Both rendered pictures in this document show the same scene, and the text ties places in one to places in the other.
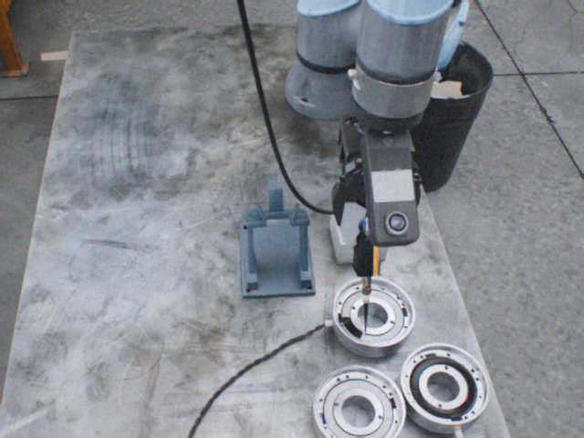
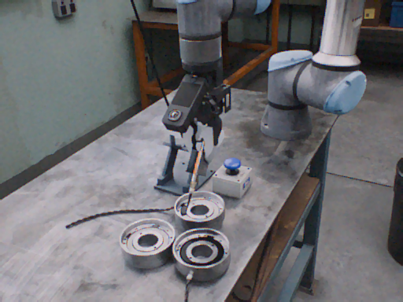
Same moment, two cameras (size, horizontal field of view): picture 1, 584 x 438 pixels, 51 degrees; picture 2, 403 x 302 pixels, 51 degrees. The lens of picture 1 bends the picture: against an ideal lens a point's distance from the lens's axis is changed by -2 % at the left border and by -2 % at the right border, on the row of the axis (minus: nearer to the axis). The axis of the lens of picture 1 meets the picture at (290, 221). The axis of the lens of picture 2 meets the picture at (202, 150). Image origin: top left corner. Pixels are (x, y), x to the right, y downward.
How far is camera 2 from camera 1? 0.59 m
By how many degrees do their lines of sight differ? 36
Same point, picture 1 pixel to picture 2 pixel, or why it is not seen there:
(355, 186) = not seen: hidden behind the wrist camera
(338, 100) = (281, 127)
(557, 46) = not seen: outside the picture
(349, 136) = not seen: hidden behind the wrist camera
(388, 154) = (190, 85)
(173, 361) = (99, 197)
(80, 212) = (123, 138)
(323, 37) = (274, 84)
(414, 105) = (197, 55)
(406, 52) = (185, 20)
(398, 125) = (192, 67)
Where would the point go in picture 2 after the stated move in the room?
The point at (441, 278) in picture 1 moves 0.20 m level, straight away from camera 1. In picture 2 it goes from (264, 218) to (333, 189)
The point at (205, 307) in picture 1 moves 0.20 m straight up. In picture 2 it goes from (134, 184) to (123, 108)
